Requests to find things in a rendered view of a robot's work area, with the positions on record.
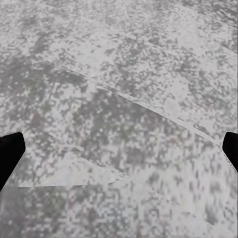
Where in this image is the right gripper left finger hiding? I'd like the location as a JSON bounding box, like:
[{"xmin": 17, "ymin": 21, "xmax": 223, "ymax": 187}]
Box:
[{"xmin": 0, "ymin": 132, "xmax": 26, "ymax": 191}]

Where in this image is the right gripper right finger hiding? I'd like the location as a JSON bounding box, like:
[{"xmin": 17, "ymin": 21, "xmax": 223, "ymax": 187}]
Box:
[{"xmin": 222, "ymin": 132, "xmax": 238, "ymax": 172}]

